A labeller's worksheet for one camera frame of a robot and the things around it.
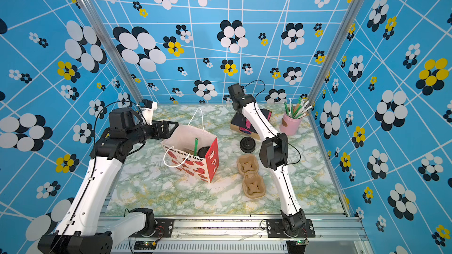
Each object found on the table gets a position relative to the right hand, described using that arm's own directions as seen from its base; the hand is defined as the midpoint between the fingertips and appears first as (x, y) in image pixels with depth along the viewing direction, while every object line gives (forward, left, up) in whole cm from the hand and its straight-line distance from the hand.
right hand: (250, 104), depth 98 cm
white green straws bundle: (-7, -25, +2) cm, 26 cm away
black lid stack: (-19, +2, -13) cm, 23 cm away
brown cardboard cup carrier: (-40, -1, -15) cm, 43 cm away
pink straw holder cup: (-8, -22, -9) cm, 25 cm away
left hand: (-25, +35, +15) cm, 46 cm away
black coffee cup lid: (-30, +24, -2) cm, 38 cm away
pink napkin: (-27, +3, +15) cm, 31 cm away
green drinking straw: (-28, +27, 0) cm, 39 cm away
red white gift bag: (-24, +31, -10) cm, 40 cm away
